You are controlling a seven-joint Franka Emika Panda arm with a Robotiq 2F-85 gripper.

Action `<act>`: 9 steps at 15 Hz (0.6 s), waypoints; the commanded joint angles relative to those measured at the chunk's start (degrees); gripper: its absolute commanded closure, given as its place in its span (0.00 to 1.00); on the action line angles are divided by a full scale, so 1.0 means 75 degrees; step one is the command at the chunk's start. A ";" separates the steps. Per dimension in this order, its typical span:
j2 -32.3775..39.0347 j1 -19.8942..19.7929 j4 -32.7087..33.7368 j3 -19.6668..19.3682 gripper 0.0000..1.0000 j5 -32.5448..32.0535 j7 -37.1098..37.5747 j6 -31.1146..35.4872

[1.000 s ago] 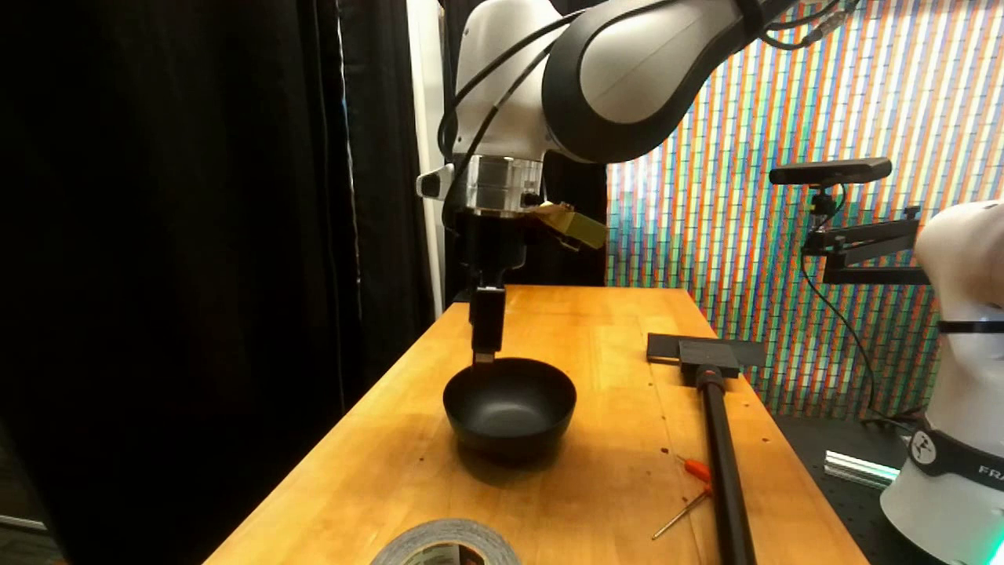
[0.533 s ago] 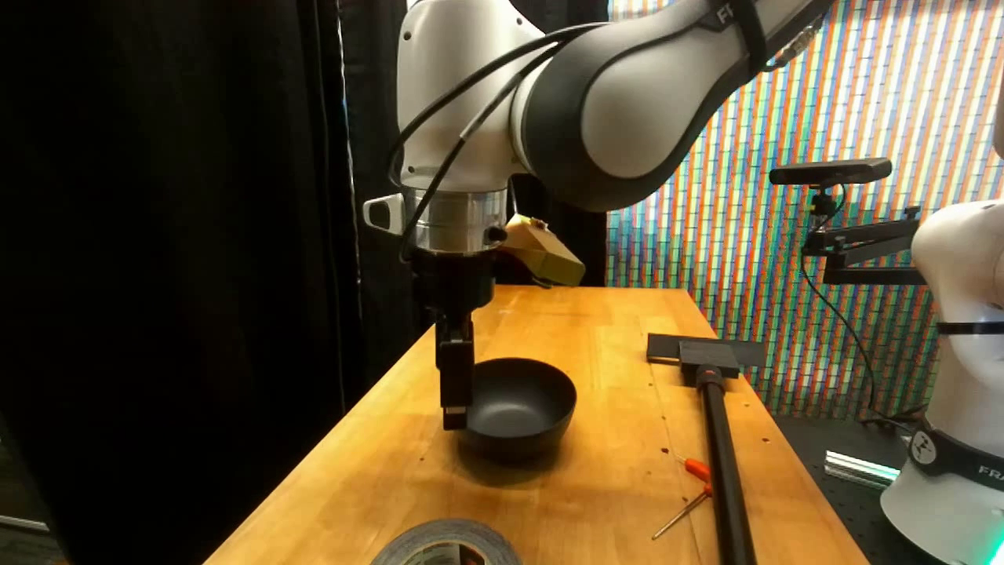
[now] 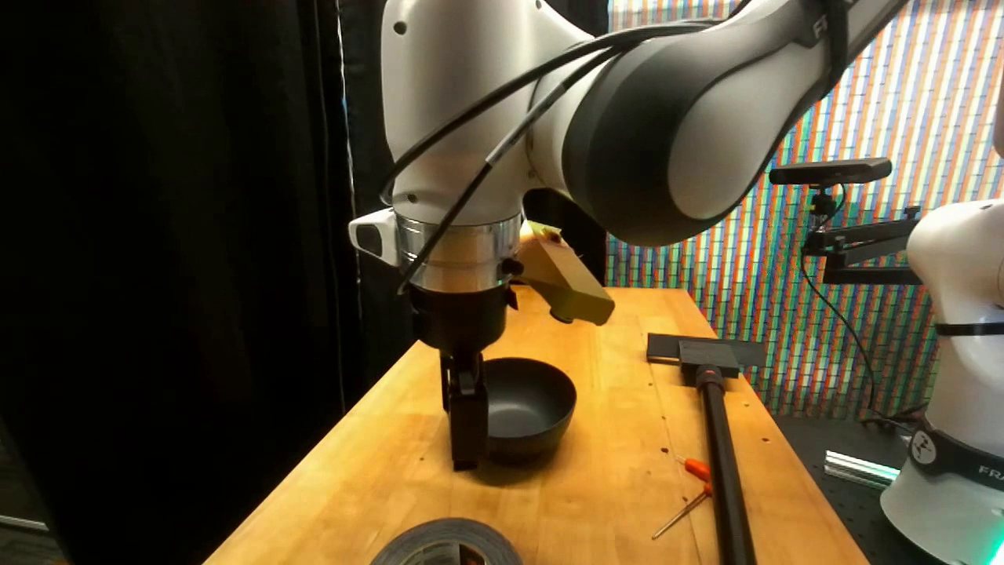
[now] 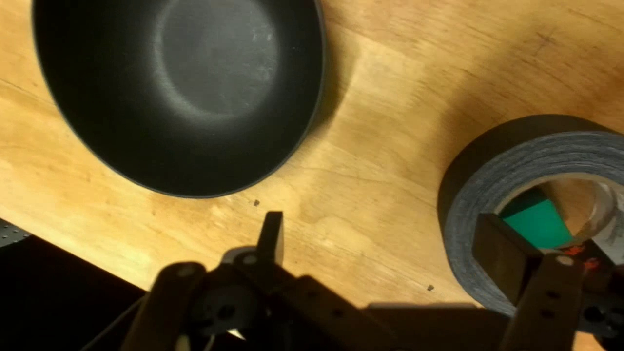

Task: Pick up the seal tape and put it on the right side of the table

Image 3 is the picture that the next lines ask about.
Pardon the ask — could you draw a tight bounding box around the white robot at right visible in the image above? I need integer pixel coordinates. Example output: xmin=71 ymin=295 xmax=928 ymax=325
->
xmin=606 ymin=0 xmax=1004 ymax=421

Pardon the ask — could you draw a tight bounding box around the black curtain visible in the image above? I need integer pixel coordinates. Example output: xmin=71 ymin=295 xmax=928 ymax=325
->
xmin=0 ymin=0 xmax=363 ymax=565

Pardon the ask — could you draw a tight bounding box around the black stereo camera bar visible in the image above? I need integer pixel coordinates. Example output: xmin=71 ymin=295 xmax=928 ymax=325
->
xmin=766 ymin=153 xmax=896 ymax=192

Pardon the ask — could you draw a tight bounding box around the black cable strap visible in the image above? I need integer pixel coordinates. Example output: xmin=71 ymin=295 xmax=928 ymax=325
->
xmin=814 ymin=0 xmax=856 ymax=76

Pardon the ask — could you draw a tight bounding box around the black bowl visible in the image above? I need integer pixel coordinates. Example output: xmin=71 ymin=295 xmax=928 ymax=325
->
xmin=482 ymin=354 xmax=580 ymax=466

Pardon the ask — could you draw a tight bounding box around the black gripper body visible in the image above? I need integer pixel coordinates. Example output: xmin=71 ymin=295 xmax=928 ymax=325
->
xmin=405 ymin=279 xmax=520 ymax=358

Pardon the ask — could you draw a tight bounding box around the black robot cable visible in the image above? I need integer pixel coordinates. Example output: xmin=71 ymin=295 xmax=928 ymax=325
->
xmin=387 ymin=11 xmax=763 ymax=199
xmin=396 ymin=45 xmax=630 ymax=297

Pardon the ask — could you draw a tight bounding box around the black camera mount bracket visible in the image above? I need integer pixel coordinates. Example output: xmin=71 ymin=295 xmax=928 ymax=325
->
xmin=797 ymin=185 xmax=926 ymax=289

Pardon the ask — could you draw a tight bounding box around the grey duct tape roll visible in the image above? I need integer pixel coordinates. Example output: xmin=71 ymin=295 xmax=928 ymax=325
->
xmin=372 ymin=515 xmax=523 ymax=565

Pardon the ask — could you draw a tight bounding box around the thin black camera cable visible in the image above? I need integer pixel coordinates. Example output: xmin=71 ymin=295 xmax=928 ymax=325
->
xmin=797 ymin=247 xmax=904 ymax=427

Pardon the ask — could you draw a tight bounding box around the pale metal rail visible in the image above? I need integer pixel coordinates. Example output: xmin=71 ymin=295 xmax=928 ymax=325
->
xmin=821 ymin=450 xmax=904 ymax=490

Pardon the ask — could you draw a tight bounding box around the red-handled screwdriver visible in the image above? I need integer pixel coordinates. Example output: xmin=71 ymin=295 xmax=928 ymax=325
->
xmin=650 ymin=455 xmax=719 ymax=543

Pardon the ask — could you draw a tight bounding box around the black long-handled tool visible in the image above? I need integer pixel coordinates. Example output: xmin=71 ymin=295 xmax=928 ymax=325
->
xmin=643 ymin=329 xmax=768 ymax=565

